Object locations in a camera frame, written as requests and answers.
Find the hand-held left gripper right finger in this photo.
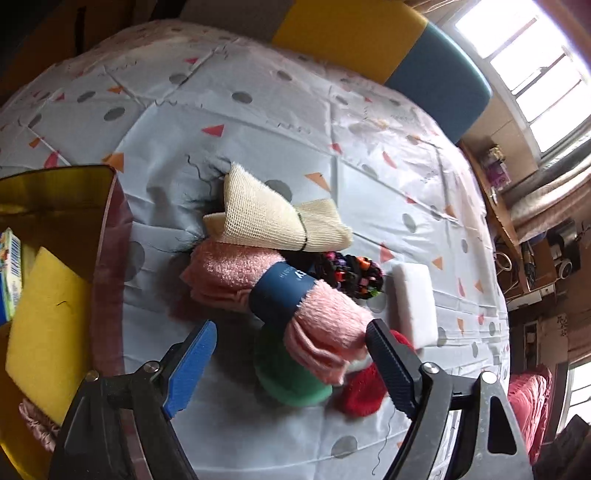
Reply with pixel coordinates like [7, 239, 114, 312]
[367, 318, 534, 480]

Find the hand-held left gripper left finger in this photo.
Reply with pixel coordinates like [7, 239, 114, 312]
[48, 320, 218, 480]

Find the red knitted cloth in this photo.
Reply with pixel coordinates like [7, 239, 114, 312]
[339, 330, 416, 418]

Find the white foam block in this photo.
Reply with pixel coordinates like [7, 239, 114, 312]
[392, 263, 439, 349]

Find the green bottle white cap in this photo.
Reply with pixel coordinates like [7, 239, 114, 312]
[253, 323, 333, 408]

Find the pink towel with blue band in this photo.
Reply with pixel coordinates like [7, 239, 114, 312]
[180, 240, 375, 386]

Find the yellow sponge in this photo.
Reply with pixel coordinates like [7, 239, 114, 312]
[4, 247, 95, 425]

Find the cream mesh cloth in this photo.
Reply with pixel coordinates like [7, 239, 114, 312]
[203, 161, 354, 254]

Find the clear plastic bag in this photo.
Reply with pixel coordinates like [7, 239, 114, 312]
[18, 399, 63, 455]

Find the small blue printed carton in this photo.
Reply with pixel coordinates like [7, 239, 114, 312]
[0, 227, 24, 324]

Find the maroon gift box gold lining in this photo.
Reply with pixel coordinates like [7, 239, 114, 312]
[0, 165, 153, 480]

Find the red quilted blanket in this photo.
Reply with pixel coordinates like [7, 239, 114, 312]
[508, 364, 552, 462]

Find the wooden side desk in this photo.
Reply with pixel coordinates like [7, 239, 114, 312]
[459, 138, 568, 305]

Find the black and white gadget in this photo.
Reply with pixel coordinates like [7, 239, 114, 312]
[547, 222, 583, 282]

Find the long patterned curtain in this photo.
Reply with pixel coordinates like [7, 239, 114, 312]
[501, 154, 591, 245]

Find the barred window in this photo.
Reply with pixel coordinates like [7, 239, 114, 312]
[455, 0, 591, 160]

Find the grey yellow blue headboard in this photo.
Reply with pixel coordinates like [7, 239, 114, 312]
[178, 0, 492, 145]

